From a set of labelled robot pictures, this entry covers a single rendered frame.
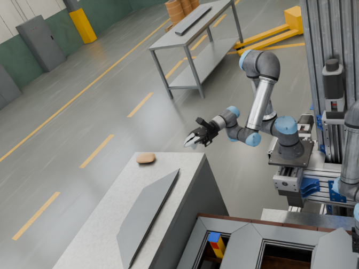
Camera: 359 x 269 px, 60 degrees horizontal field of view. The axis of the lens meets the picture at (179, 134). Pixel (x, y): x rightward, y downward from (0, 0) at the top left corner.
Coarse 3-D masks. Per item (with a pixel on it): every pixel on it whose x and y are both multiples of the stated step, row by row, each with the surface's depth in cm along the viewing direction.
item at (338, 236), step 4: (332, 232) 160; (336, 232) 159; (340, 232) 158; (324, 236) 159; (328, 236) 159; (332, 236) 158; (336, 236) 157; (340, 236) 157; (344, 236) 156; (348, 236) 155; (332, 240) 156; (336, 240) 156; (340, 240) 155; (344, 240) 154; (348, 240) 154
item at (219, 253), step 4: (220, 236) 179; (220, 240) 179; (220, 244) 179; (220, 248) 179; (224, 248) 184; (216, 252) 183; (220, 252) 182; (224, 252) 184; (216, 256) 186; (220, 256) 184
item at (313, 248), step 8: (208, 232) 187; (216, 232) 185; (264, 240) 171; (272, 240) 168; (200, 248) 180; (264, 248) 169; (296, 248) 162; (304, 248) 161; (312, 248) 158; (200, 256) 178; (312, 256) 156; (256, 264) 161; (312, 264) 152
